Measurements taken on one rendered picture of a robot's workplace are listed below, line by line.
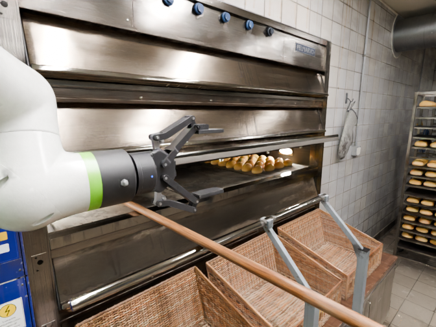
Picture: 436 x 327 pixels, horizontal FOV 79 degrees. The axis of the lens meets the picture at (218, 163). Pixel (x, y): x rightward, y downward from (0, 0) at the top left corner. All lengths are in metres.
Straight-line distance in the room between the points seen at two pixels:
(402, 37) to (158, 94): 2.85
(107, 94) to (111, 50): 0.15
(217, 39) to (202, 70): 0.19
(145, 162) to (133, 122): 0.64
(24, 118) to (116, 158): 0.13
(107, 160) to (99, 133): 0.60
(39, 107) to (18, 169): 0.09
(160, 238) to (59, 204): 0.89
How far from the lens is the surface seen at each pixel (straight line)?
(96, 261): 1.17
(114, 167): 0.43
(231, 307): 1.29
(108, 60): 1.06
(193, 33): 1.30
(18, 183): 0.40
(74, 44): 1.05
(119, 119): 1.08
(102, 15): 1.12
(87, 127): 1.03
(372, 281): 2.01
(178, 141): 0.52
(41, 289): 1.15
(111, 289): 0.77
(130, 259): 1.22
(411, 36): 3.51
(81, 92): 1.03
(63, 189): 0.41
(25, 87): 0.41
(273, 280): 0.72
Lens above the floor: 1.60
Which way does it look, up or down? 11 degrees down
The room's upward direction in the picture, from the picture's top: straight up
